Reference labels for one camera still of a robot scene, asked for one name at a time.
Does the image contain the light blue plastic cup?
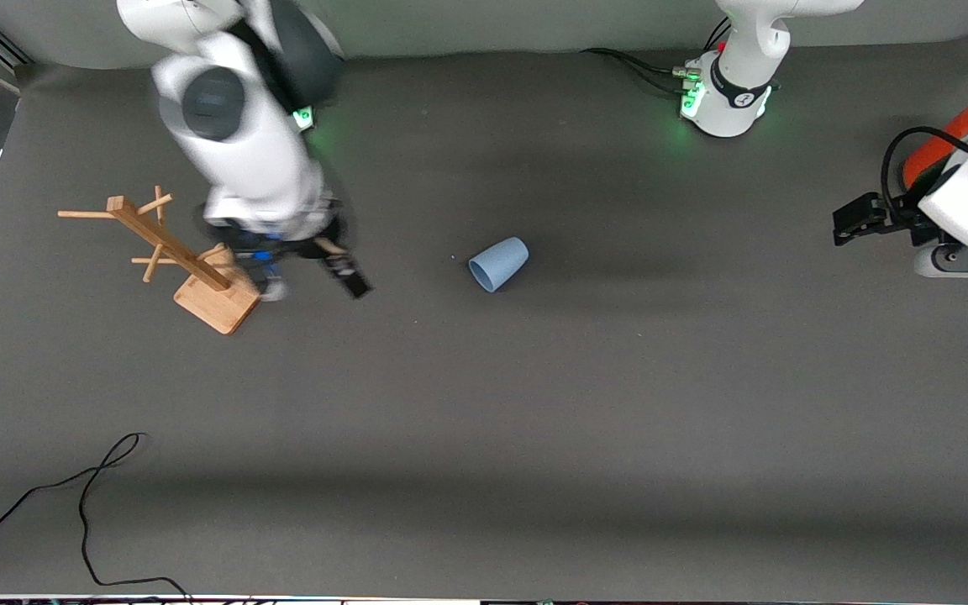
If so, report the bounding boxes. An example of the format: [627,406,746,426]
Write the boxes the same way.
[468,236,529,294]

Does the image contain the orange cylinder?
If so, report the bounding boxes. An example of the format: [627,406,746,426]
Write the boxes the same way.
[902,99,968,191]

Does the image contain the wooden mug tree stand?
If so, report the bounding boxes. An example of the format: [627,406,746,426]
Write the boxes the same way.
[57,185,262,336]

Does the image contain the black left arm base cables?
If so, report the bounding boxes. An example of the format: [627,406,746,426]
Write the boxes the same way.
[581,17,733,97]

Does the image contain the thin black looped cable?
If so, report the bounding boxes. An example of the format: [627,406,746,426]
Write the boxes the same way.
[0,433,191,599]

